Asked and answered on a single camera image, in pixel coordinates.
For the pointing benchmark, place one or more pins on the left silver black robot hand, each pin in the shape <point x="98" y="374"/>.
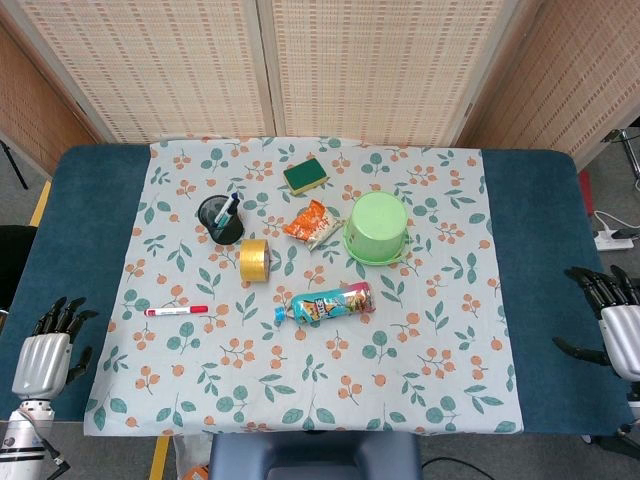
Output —
<point x="42" y="355"/>

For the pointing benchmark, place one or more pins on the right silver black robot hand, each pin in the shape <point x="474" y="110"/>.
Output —
<point x="622" y="330"/>

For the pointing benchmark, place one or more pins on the red capped marker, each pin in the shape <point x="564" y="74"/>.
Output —
<point x="175" y="311"/>

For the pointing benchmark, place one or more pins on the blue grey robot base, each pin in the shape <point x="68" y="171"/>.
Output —
<point x="315" y="457"/>

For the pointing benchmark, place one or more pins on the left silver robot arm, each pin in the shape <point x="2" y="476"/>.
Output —
<point x="22" y="440"/>

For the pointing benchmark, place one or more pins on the black mesh pen holder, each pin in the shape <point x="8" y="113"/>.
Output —
<point x="225" y="234"/>

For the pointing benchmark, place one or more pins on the blue capped marker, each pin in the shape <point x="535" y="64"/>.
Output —
<point x="228" y="207"/>

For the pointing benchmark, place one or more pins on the black cap marker pen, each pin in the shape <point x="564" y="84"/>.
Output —
<point x="237" y="204"/>

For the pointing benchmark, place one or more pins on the white power strip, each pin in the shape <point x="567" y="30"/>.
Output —
<point x="612" y="243"/>

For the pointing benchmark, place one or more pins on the teal blue table cover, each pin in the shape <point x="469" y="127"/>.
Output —
<point x="80" y="225"/>

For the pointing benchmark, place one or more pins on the red floor item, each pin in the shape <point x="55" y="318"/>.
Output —
<point x="587" y="192"/>

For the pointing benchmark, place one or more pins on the clear plastic bag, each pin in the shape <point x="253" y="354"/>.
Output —
<point x="192" y="450"/>

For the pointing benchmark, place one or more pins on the black tripod leg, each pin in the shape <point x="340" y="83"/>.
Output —
<point x="15" y="165"/>

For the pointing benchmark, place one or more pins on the orange packet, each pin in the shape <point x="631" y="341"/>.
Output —
<point x="196" y="473"/>

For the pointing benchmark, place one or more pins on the yellow tape roll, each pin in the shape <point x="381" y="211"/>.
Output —
<point x="252" y="261"/>

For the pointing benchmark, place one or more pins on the woven folding screen panel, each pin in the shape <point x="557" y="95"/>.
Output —
<point x="35" y="115"/>
<point x="380" y="65"/>
<point x="150" y="65"/>
<point x="560" y="80"/>

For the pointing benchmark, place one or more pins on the light green plastic bucket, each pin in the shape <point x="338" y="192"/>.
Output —
<point x="378" y="225"/>

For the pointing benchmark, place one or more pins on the metal screen hinge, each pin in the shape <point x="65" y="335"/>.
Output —
<point x="469" y="108"/>

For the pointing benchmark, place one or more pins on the floral print tablecloth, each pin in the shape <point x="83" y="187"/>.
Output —
<point x="320" y="360"/>

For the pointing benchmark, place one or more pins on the teal label drink bottle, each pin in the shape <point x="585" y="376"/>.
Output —
<point x="325" y="305"/>

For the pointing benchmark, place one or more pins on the orange white snack bag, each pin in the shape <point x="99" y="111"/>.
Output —
<point x="310" y="225"/>

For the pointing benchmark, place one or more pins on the green yellow sponge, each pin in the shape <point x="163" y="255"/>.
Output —
<point x="302" y="172"/>

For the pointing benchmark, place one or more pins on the metal stand frame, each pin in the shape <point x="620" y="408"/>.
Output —
<point x="627" y="150"/>

